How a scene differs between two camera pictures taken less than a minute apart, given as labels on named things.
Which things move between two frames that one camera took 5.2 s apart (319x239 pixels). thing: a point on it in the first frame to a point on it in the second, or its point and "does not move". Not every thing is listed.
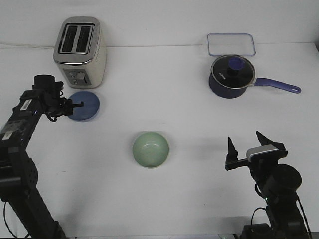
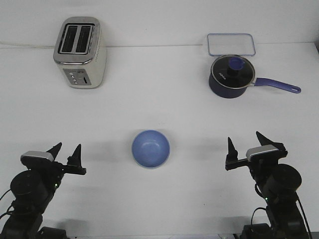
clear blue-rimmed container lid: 231,44 does not move
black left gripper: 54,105 to 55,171
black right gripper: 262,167 does not move
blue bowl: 90,108 to 150,148
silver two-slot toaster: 80,53 does not move
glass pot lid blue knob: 233,71 does not move
